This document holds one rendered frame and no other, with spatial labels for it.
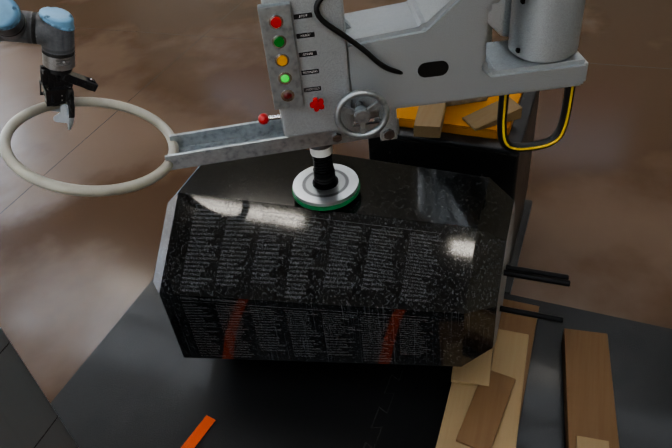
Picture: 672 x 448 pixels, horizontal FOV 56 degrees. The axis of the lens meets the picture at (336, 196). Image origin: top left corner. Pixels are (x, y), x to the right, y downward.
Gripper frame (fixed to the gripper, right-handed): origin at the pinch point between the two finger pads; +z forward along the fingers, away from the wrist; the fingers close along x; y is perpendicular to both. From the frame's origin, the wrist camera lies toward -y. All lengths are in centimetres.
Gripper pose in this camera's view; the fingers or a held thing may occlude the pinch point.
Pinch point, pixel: (68, 121)
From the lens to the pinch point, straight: 220.0
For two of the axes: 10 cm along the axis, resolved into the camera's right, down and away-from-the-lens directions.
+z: -2.2, 7.8, 5.9
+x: 5.7, 5.9, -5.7
